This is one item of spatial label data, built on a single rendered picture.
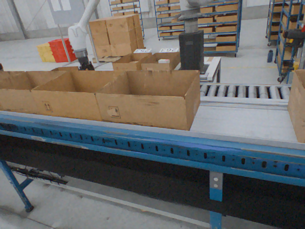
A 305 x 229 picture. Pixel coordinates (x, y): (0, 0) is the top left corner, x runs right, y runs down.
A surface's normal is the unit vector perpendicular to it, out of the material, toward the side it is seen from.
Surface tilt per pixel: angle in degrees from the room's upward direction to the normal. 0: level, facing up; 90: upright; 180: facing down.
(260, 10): 90
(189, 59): 90
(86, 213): 0
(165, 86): 89
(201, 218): 0
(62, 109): 91
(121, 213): 0
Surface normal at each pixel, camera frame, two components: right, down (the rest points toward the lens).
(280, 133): -0.13, -0.87
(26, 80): 0.91, 0.07
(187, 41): -0.38, 0.47
